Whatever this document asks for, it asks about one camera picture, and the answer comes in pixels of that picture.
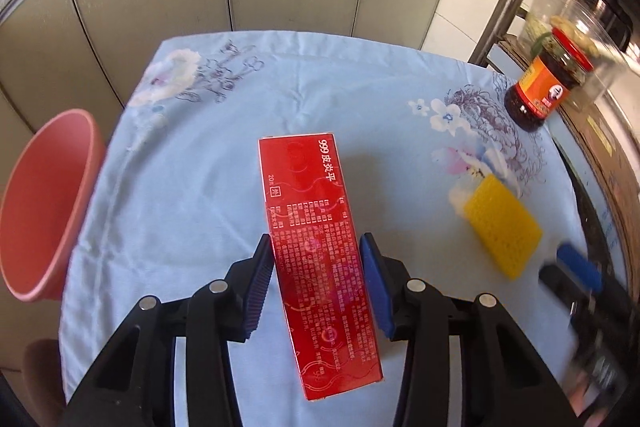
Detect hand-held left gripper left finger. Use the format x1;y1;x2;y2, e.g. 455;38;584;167
65;234;276;427

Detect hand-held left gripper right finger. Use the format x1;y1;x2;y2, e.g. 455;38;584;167
359;232;576;427

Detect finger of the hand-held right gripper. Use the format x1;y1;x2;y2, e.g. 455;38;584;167
555;243;628;305
538;263;598;314

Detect red cardboard box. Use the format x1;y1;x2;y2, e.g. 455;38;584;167
257;133;386;403

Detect pink plastic bucket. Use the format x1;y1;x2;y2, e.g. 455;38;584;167
0;108;107;303

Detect yellow sponge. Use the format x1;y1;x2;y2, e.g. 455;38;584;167
462;174;544;281

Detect light blue floral tablecloth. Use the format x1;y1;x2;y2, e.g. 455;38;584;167
57;32;626;427

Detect chili sauce jar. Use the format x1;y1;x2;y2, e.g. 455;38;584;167
504;28;595;132

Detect clear plastic container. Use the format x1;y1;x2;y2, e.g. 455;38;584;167
520;0;632;108

